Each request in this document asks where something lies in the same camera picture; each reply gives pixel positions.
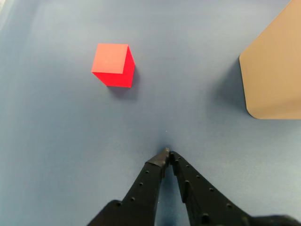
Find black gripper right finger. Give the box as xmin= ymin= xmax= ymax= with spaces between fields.
xmin=169 ymin=151 xmax=301 ymax=226

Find tan metal square box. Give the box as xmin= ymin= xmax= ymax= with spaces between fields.
xmin=239 ymin=0 xmax=301 ymax=120

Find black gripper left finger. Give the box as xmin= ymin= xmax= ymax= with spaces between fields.
xmin=87 ymin=147 xmax=171 ymax=226

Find blue grey table cloth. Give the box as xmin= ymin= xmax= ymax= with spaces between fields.
xmin=0 ymin=0 xmax=301 ymax=226

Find red cube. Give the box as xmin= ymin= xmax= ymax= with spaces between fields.
xmin=91 ymin=43 xmax=136 ymax=88

